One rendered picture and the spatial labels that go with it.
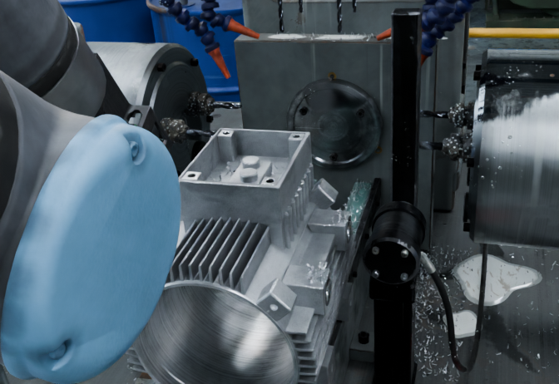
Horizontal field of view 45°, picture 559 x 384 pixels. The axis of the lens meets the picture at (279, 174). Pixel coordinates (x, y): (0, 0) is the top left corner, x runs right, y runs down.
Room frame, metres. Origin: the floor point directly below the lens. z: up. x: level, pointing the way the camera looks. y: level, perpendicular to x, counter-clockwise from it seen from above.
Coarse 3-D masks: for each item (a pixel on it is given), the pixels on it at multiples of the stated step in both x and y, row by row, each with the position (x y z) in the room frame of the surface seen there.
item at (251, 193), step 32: (224, 128) 0.66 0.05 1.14; (192, 160) 0.59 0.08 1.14; (224, 160) 0.64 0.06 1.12; (256, 160) 0.60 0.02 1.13; (288, 160) 0.63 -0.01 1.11; (192, 192) 0.55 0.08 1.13; (224, 192) 0.54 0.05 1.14; (256, 192) 0.53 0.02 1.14; (288, 192) 0.55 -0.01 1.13; (224, 224) 0.54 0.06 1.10; (256, 224) 0.53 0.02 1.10; (288, 224) 0.53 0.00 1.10
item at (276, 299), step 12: (324, 180) 0.63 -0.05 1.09; (312, 192) 0.61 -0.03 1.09; (324, 192) 0.61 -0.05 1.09; (336, 192) 0.62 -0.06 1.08; (324, 204) 0.61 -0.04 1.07; (264, 288) 0.46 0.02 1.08; (276, 288) 0.45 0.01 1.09; (288, 288) 0.46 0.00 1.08; (264, 300) 0.44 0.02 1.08; (276, 300) 0.44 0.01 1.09; (288, 300) 0.44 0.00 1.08; (276, 312) 0.44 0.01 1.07; (288, 312) 0.44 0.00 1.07
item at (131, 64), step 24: (96, 48) 0.94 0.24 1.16; (120, 48) 0.93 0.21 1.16; (144, 48) 0.92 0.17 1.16; (168, 48) 0.93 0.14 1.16; (120, 72) 0.87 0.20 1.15; (144, 72) 0.86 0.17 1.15; (168, 72) 0.90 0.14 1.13; (192, 72) 0.98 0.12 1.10; (144, 96) 0.84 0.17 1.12; (168, 96) 0.89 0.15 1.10; (192, 96) 0.95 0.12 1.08; (168, 120) 0.86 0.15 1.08; (192, 120) 0.96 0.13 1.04; (192, 144) 0.94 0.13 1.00
